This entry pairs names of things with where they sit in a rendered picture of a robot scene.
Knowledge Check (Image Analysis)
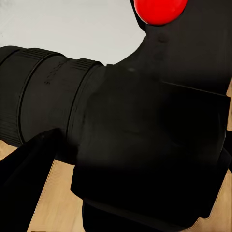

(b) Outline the digital camera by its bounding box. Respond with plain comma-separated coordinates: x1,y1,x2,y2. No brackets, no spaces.
0,0,232,232

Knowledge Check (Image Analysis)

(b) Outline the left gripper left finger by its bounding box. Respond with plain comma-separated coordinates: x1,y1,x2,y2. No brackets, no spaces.
0,129,59,232

